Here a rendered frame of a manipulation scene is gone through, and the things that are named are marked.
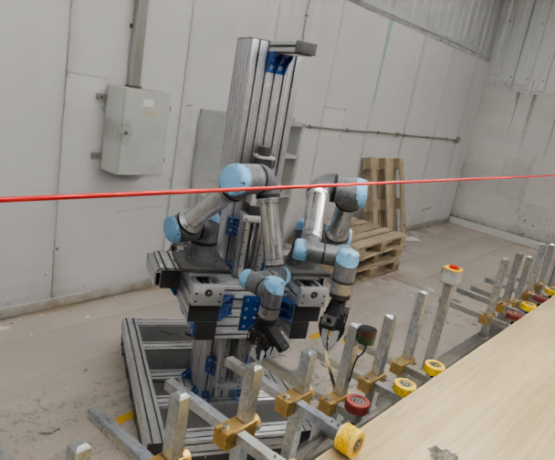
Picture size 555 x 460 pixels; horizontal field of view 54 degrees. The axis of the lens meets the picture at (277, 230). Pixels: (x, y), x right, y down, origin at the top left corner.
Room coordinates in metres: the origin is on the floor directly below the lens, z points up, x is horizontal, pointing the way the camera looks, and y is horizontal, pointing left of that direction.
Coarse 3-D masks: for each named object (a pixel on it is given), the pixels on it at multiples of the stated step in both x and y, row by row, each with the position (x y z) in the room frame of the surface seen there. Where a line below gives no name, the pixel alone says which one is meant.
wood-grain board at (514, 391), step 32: (544, 320) 2.72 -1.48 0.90; (480, 352) 2.16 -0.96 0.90; (512, 352) 2.22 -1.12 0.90; (544, 352) 2.29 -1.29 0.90; (448, 384) 1.83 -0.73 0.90; (480, 384) 1.87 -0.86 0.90; (512, 384) 1.92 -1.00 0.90; (544, 384) 1.97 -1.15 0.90; (384, 416) 1.54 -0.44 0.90; (416, 416) 1.57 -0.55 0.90; (448, 416) 1.61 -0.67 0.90; (480, 416) 1.64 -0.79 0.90; (512, 416) 1.68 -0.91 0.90; (544, 416) 1.72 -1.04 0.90; (384, 448) 1.37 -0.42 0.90; (416, 448) 1.40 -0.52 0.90; (448, 448) 1.43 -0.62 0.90; (480, 448) 1.46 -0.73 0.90; (512, 448) 1.49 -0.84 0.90; (544, 448) 1.52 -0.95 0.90
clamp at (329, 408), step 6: (348, 390) 1.71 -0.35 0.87; (324, 396) 1.64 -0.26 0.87; (330, 396) 1.65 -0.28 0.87; (336, 396) 1.66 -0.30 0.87; (342, 396) 1.66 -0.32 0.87; (324, 402) 1.62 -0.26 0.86; (330, 402) 1.61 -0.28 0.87; (336, 402) 1.62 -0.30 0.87; (318, 408) 1.63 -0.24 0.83; (324, 408) 1.61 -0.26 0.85; (330, 408) 1.60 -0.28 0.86; (330, 414) 1.61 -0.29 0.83
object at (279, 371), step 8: (264, 360) 1.84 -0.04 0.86; (272, 368) 1.81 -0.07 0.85; (280, 368) 1.80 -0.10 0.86; (280, 376) 1.78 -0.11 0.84; (288, 376) 1.76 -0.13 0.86; (296, 376) 1.76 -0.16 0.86; (312, 384) 1.72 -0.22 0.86; (320, 392) 1.68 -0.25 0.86; (336, 408) 1.62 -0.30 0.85; (344, 408) 1.61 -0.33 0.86; (344, 416) 1.60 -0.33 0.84; (352, 416) 1.58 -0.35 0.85; (360, 416) 1.58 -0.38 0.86
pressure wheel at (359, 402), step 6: (348, 396) 1.61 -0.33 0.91; (354, 396) 1.62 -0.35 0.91; (360, 396) 1.62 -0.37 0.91; (348, 402) 1.58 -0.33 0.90; (354, 402) 1.58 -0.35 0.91; (360, 402) 1.59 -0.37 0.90; (366, 402) 1.59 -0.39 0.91; (348, 408) 1.57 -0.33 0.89; (354, 408) 1.56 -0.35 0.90; (360, 408) 1.56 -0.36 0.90; (366, 408) 1.57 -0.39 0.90; (354, 414) 1.56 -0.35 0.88; (360, 414) 1.56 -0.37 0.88
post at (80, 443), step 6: (72, 444) 0.90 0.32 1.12; (78, 444) 0.89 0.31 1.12; (84, 444) 0.90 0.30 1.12; (72, 450) 0.89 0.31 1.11; (78, 450) 0.88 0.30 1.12; (84, 450) 0.89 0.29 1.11; (90, 450) 0.90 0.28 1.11; (66, 456) 0.90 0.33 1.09; (72, 456) 0.88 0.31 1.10; (78, 456) 0.88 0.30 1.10; (84, 456) 0.89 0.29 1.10; (90, 456) 0.90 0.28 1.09
